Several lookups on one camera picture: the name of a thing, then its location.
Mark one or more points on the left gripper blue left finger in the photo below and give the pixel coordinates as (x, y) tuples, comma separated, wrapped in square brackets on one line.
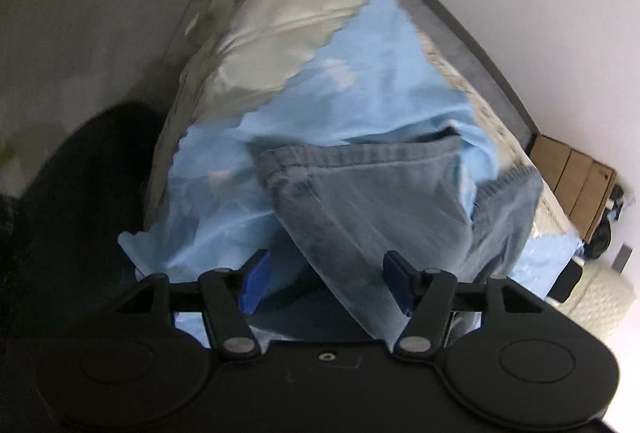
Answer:
[(229, 297)]

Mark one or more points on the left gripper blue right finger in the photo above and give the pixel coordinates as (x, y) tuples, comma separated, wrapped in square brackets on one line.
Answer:
[(426, 298)]

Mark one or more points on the blue denim jeans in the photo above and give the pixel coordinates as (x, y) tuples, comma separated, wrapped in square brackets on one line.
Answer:
[(343, 208)]

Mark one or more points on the dark clothes pile on nightstand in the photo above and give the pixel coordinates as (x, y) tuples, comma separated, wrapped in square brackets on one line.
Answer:
[(619, 202)]

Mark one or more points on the black rolled bolster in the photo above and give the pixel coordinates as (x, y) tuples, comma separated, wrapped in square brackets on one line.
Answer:
[(567, 281)]

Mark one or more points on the cream quilted headboard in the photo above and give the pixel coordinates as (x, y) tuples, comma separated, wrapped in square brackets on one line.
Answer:
[(600, 302)]

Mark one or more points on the brown wooden nightstand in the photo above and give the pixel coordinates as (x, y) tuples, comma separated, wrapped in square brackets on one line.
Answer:
[(581, 184)]

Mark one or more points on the light blue star bedsheet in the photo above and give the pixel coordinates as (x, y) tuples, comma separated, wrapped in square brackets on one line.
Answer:
[(366, 150)]

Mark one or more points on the grey wall socket plate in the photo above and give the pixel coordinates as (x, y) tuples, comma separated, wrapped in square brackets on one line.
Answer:
[(622, 258)]

